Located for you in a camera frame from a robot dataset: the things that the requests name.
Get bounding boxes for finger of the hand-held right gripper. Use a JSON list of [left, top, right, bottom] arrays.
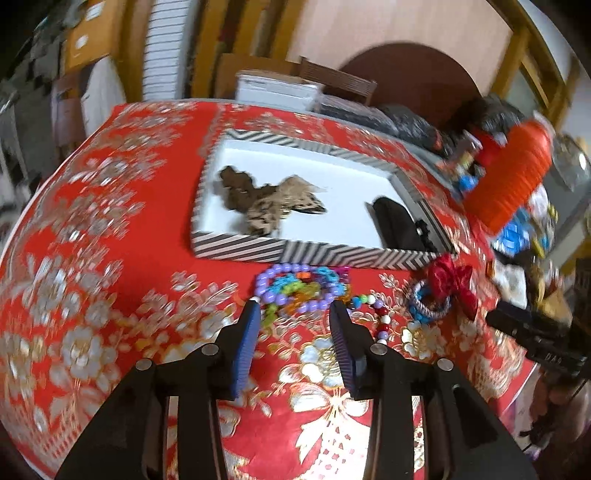
[[486, 302, 544, 343]]

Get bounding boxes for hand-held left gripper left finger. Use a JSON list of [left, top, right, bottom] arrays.
[[55, 299, 262, 480]]

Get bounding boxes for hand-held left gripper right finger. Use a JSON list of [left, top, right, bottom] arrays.
[[329, 300, 540, 480]]

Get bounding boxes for mixed colour bead necklace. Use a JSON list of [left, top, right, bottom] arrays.
[[348, 293, 394, 347]]

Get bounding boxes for grey striped cord bangle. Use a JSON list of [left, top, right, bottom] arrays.
[[418, 288, 452, 323]]

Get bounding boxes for purple bead bracelet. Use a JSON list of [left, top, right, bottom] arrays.
[[254, 262, 352, 317]]

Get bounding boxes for red satin bow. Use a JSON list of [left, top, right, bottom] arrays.
[[427, 254, 479, 320]]

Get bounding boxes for colourful plastic link chain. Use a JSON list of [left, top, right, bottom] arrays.
[[311, 265, 352, 287]]

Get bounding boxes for rainbow crystal bead bracelet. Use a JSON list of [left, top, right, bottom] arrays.
[[272, 274, 325, 306]]

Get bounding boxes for blue bead bracelet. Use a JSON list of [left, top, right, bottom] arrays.
[[408, 282, 446, 321]]

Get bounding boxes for striped jewelry box tray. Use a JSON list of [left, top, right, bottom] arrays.
[[190, 129, 458, 271]]

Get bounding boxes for person's right hand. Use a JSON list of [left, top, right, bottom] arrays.
[[530, 373, 591, 459]]

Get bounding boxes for pile of colourful trinkets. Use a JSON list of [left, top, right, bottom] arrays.
[[443, 129, 573, 305]]

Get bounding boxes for black hair clip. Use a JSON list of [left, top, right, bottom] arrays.
[[372, 196, 440, 253]]

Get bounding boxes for orange paper lantern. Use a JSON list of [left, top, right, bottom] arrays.
[[464, 117, 556, 234]]

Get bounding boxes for leopard print hair bow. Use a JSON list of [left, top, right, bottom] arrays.
[[244, 174, 329, 237]]

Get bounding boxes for red floral tablecloth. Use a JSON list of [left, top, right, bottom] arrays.
[[0, 99, 542, 480]]

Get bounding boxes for dark brown flower hair clip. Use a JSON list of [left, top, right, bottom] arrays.
[[218, 165, 260, 214]]

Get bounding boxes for clear glass jar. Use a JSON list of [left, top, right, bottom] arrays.
[[549, 131, 591, 193]]

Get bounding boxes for black plastic bag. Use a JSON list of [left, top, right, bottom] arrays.
[[462, 95, 533, 136], [379, 104, 445, 149]]

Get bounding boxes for black wrapped flat package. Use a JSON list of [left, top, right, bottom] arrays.
[[318, 95, 394, 136]]

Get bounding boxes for round brown tabletop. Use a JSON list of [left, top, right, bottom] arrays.
[[339, 41, 481, 131]]

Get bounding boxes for white cardboard box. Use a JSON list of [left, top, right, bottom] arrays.
[[235, 69, 324, 112]]

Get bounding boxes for wooden chair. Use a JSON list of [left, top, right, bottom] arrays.
[[299, 56, 378, 108]]

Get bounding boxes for white ribbed panel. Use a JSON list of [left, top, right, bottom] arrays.
[[141, 0, 188, 101]]

